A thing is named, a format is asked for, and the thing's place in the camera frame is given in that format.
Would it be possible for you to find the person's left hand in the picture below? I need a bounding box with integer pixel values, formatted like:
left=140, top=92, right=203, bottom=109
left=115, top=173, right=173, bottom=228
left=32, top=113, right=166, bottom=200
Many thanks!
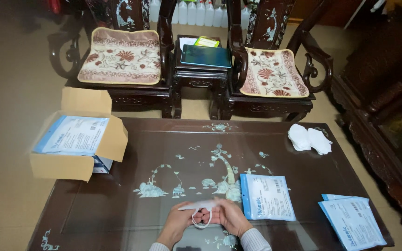
left=157, top=201, right=197, bottom=250

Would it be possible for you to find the person's right hand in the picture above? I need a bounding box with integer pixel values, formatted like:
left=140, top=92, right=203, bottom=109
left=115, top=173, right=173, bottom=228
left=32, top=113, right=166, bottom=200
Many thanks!
left=201, top=197, right=254, bottom=238

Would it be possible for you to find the white face mask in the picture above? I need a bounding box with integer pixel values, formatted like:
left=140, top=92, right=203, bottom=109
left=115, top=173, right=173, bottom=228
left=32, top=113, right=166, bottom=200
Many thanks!
left=178, top=199, right=223, bottom=229

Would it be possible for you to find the blue white mask packet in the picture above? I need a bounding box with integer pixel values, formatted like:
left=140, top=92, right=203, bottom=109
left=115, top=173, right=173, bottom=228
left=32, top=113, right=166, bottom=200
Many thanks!
left=321, top=194, right=370, bottom=203
left=240, top=174, right=297, bottom=222
left=318, top=197, right=387, bottom=251

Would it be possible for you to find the small blue white box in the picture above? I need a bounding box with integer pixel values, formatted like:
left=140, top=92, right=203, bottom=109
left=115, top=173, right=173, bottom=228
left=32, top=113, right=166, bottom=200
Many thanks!
left=92, top=155, right=114, bottom=174

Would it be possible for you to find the stack of white masks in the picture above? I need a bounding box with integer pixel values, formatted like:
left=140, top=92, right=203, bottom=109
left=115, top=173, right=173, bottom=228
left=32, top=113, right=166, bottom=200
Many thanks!
left=307, top=128, right=333, bottom=155
left=288, top=123, right=312, bottom=152

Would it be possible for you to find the dark carved wooden armchair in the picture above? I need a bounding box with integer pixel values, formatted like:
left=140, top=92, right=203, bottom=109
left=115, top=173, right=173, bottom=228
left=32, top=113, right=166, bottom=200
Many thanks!
left=47, top=0, right=178, bottom=119
left=209, top=0, right=334, bottom=123

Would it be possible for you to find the brown cardboard box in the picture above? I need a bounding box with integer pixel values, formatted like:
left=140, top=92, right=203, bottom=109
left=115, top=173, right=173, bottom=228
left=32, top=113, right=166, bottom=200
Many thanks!
left=29, top=87, right=128, bottom=183

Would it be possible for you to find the small dark wooden side table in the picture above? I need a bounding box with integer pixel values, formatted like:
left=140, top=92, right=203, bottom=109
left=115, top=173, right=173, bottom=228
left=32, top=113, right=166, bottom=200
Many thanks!
left=171, top=34, right=230, bottom=120

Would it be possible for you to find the pile of packets in carton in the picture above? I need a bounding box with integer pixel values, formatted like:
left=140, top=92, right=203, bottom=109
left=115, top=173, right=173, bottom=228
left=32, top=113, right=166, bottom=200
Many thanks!
left=33, top=115, right=110, bottom=157

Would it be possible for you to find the floral beige seat cushion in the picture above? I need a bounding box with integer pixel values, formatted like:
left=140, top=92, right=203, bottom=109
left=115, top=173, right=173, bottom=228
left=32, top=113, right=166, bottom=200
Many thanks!
left=77, top=27, right=162, bottom=86
left=239, top=47, right=310, bottom=98

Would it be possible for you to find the tablet with blue case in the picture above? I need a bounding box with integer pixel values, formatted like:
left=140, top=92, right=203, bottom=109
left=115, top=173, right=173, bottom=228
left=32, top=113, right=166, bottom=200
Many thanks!
left=180, top=44, right=232, bottom=69

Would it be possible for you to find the white paper sheet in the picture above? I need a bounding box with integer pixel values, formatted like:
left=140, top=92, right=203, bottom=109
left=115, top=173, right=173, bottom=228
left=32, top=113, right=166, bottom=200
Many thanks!
left=179, top=37, right=198, bottom=51

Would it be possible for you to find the green yellow packet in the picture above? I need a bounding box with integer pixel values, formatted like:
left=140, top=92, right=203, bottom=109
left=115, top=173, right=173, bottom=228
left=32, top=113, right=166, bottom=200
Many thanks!
left=193, top=36, right=220, bottom=48

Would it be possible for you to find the row of white plastic bottles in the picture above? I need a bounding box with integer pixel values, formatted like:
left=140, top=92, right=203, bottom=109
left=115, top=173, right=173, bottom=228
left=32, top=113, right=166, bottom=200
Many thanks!
left=148, top=0, right=255, bottom=29

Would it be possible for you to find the red object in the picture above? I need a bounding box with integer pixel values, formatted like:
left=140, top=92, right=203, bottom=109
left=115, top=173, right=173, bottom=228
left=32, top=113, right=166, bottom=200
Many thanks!
left=47, top=0, right=62, bottom=15

